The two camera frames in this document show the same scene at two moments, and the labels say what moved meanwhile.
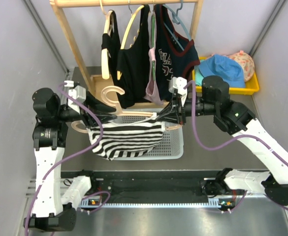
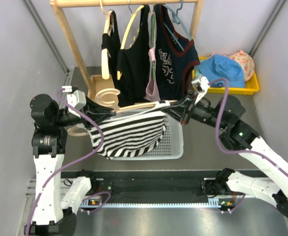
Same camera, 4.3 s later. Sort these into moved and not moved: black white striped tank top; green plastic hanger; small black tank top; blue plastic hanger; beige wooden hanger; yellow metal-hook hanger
Moved: beige wooden hanger; black white striped tank top
Not moved: blue plastic hanger; yellow metal-hook hanger; green plastic hanger; small black tank top
